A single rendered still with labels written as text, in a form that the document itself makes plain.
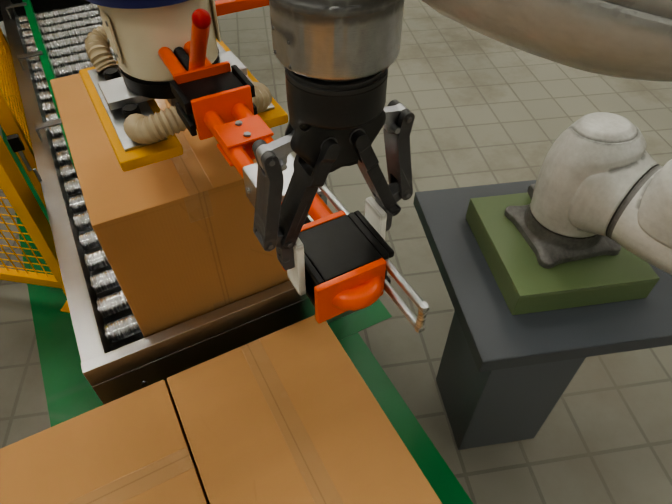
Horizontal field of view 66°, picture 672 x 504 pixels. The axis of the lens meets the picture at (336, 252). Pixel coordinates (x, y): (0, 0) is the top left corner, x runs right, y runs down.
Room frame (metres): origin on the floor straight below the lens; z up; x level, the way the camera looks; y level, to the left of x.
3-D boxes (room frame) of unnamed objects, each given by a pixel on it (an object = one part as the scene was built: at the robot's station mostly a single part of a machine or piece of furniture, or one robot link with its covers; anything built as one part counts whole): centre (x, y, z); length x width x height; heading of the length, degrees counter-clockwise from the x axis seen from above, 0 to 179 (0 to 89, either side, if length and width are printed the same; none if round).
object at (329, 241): (0.35, 0.00, 1.22); 0.08 x 0.07 x 0.05; 29
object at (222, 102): (0.66, 0.17, 1.22); 0.10 x 0.08 x 0.06; 119
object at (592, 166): (0.80, -0.49, 0.98); 0.18 x 0.16 x 0.22; 40
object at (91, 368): (0.76, 0.24, 0.58); 0.70 x 0.03 x 0.06; 118
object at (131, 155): (0.83, 0.37, 1.12); 0.34 x 0.10 x 0.05; 29
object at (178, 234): (1.04, 0.41, 0.75); 0.60 x 0.40 x 0.40; 28
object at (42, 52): (1.98, 1.20, 0.60); 1.60 x 0.11 x 0.09; 28
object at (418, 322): (0.42, -0.02, 1.22); 0.31 x 0.03 x 0.05; 29
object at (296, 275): (0.34, 0.04, 1.23); 0.03 x 0.01 x 0.07; 28
